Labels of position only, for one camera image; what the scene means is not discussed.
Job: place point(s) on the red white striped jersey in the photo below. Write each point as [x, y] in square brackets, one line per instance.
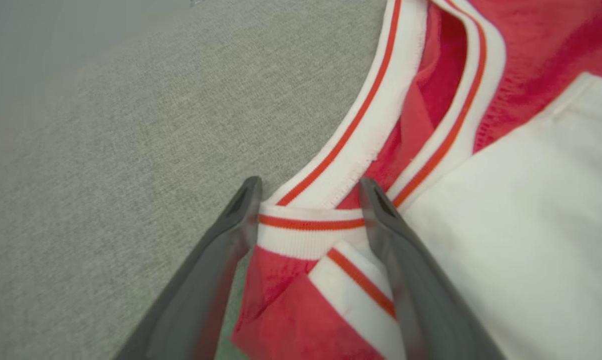
[530, 200]

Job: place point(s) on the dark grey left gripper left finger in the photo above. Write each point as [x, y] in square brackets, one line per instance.
[216, 270]

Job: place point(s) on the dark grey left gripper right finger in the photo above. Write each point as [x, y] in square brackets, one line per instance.
[420, 290]

